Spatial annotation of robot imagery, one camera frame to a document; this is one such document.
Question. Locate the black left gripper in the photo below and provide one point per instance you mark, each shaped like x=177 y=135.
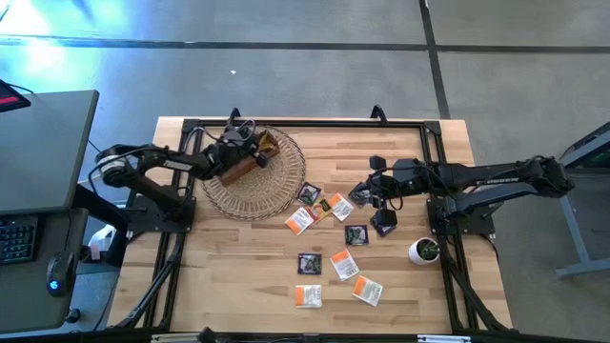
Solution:
x=229 y=157

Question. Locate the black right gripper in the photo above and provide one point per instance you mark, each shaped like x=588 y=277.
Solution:
x=402 y=178

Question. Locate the dark foil tea packet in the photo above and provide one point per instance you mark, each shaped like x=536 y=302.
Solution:
x=356 y=235
x=310 y=264
x=309 y=194
x=360 y=195
x=387 y=233

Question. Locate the orange white tea packet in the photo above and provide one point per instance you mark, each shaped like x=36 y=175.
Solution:
x=344 y=265
x=367 y=290
x=308 y=296
x=300 y=221
x=341 y=207

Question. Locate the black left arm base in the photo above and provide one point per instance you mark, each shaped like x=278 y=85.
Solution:
x=143 y=216

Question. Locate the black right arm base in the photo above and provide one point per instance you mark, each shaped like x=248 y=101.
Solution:
x=476 y=223

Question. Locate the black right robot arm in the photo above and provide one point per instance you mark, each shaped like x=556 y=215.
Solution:
x=495 y=183

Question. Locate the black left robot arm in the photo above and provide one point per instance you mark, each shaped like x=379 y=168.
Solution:
x=171 y=164

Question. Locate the wooden tea organizer box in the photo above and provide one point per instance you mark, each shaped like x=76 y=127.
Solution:
x=240 y=172

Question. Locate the round woven placemat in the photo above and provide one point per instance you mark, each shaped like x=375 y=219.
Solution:
x=267 y=195

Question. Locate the small plant in white pot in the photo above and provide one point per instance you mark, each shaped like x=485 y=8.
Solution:
x=423 y=251

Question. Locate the white plastic bag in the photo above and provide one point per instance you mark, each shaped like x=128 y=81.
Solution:
x=105 y=236

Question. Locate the grey metal stand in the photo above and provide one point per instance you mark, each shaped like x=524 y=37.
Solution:
x=574 y=228

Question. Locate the grey side desk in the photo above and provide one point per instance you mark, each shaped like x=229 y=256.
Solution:
x=43 y=152

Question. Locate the black computer mouse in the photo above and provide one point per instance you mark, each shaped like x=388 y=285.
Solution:
x=59 y=271

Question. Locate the black round knob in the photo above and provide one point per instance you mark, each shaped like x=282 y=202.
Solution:
x=72 y=315

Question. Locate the red black device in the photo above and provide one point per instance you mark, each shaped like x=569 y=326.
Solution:
x=9 y=97

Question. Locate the black backlit keyboard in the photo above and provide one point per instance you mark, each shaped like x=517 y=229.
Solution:
x=16 y=238

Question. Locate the black frame hook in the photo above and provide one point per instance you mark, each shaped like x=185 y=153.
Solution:
x=379 y=113
x=234 y=114

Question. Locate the black aluminium table frame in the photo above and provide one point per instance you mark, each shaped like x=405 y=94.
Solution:
x=333 y=123

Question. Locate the silver metal bracket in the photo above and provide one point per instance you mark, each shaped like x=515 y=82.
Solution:
x=176 y=338
x=443 y=339

